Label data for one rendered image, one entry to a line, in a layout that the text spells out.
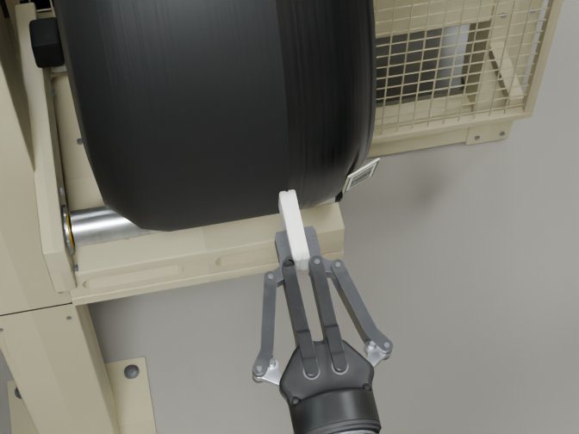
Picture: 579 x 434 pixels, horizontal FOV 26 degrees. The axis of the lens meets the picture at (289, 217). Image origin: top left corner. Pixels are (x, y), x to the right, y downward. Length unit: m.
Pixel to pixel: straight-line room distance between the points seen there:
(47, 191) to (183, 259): 0.19
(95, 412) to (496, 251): 0.92
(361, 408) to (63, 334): 0.92
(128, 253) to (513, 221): 1.24
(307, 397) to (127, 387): 1.37
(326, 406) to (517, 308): 1.52
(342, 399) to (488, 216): 1.62
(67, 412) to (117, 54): 1.11
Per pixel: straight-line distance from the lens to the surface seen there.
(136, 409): 2.43
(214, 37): 1.16
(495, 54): 2.47
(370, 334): 1.12
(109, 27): 1.16
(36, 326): 1.90
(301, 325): 1.11
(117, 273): 1.59
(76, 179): 1.73
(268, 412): 2.42
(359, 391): 1.08
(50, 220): 1.53
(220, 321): 2.51
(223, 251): 1.59
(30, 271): 1.76
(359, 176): 1.36
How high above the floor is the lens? 2.22
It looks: 58 degrees down
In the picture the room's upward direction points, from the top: straight up
